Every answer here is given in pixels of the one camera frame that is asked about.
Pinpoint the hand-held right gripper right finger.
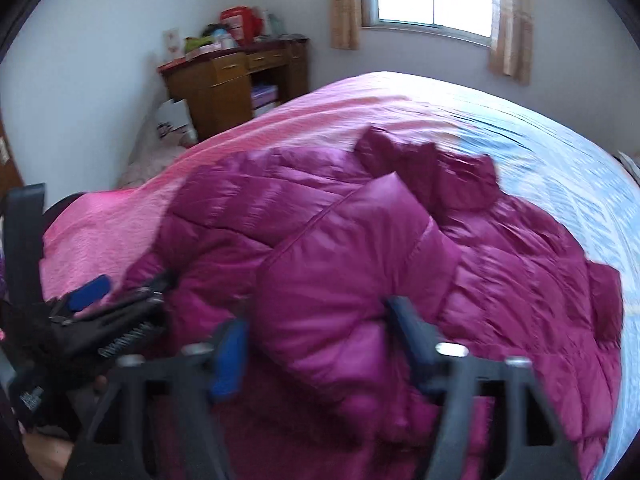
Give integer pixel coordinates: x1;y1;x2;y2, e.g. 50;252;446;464
384;295;583;480

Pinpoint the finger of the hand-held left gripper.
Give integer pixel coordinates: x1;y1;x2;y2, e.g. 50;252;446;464
47;271;178;322
4;184;47;306

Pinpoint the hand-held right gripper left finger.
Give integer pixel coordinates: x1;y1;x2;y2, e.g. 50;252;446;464
62;310;251;480

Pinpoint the magenta puffer jacket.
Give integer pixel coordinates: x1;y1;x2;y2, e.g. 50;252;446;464
117;125;623;480

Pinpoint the person's left hand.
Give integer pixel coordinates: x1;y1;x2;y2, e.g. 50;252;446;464
22;432;73;480

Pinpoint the brown wooden wardrobe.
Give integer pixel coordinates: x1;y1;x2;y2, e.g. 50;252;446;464
0;115;25;196

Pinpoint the white printed cardboard box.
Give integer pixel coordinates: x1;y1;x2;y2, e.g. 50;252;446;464
155;97;198;143

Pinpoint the wooden desk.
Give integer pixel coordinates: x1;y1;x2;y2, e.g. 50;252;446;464
157;35;311;142

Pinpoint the white upright card box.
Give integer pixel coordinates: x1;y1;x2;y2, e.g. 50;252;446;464
162;27;184;59

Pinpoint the red box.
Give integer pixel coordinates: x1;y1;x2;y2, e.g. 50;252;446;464
220;6;264;43

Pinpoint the beige patterned curtain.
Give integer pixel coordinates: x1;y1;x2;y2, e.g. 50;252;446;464
327;0;362;51
489;0;533;86

